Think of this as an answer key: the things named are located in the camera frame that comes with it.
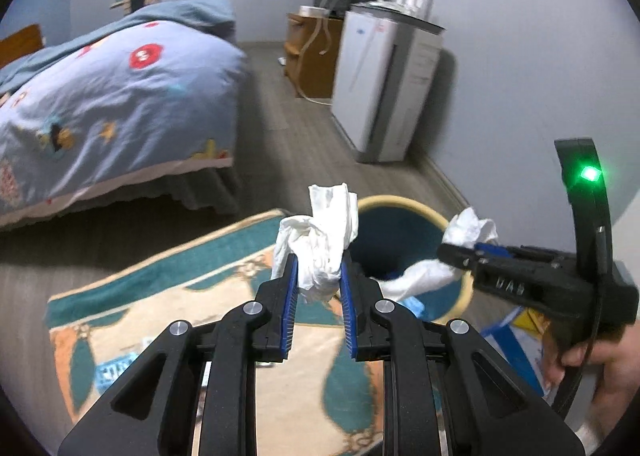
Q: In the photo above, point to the yellow teal trash bin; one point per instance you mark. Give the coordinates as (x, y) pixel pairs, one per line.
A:
(396, 232)

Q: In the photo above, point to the white air purifier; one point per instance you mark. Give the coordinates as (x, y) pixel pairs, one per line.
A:
(388, 56)

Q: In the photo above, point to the blue cartoon bed quilt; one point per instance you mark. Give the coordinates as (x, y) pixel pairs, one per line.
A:
(140, 101)

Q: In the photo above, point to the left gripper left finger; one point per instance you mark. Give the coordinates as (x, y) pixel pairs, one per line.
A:
(273, 338)

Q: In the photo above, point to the blue pill blister pack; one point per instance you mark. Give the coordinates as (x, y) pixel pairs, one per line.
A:
(108, 372)

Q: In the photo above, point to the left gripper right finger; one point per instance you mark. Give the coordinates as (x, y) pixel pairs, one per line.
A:
(364, 339)

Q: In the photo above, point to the wooden cabinet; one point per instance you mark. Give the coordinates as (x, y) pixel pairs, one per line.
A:
(311, 50)

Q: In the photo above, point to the person's right hand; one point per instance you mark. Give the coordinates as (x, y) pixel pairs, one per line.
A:
(619, 357)

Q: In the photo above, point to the teal orange patterned rug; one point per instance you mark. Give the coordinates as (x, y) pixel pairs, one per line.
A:
(318, 402)

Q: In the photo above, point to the wooden headboard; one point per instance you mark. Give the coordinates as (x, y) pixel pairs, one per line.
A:
(20, 44)

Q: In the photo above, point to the blue yellow cardboard box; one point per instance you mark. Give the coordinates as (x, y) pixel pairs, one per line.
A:
(518, 338)

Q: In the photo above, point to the light blue face mask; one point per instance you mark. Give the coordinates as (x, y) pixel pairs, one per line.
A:
(415, 306)

